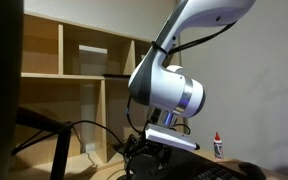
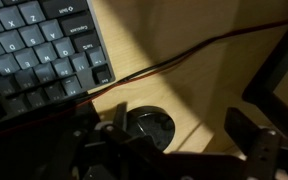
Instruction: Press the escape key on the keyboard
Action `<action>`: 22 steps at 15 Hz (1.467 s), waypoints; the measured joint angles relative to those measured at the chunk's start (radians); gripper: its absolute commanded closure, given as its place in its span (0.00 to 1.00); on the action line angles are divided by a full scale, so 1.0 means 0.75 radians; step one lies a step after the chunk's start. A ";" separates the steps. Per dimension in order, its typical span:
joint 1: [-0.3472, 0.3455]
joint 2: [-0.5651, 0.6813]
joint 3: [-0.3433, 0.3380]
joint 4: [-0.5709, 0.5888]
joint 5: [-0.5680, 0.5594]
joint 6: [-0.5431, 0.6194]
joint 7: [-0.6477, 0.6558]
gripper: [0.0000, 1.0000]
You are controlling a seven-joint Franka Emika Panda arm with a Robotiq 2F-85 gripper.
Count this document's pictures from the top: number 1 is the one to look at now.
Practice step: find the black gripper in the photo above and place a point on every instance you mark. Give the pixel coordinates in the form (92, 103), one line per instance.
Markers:
(150, 158)

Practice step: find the grey mechanical keyboard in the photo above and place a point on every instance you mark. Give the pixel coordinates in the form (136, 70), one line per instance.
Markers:
(215, 174)

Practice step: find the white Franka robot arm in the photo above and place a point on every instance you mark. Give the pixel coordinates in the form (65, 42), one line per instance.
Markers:
(170, 90)

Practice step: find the black desk mat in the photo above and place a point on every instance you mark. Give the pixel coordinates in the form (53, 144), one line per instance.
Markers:
(187, 163)

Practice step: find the white glue bottle red cap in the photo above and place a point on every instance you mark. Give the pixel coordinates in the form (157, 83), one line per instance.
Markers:
(218, 148)

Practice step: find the light wooden shelf unit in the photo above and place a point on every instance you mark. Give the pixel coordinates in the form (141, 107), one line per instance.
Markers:
(99, 100)

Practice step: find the flat black tray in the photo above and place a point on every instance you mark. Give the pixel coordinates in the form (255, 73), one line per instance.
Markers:
(115, 76)

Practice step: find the black metal stand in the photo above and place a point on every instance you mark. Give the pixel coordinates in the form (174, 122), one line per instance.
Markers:
(60, 153)

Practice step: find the black computer mouse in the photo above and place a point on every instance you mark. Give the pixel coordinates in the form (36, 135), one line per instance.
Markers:
(252, 171)

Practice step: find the dark foreground panel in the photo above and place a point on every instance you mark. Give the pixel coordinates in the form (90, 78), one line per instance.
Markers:
(0, 90)

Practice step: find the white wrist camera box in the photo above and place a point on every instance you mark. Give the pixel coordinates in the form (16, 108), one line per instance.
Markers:
(167, 137)

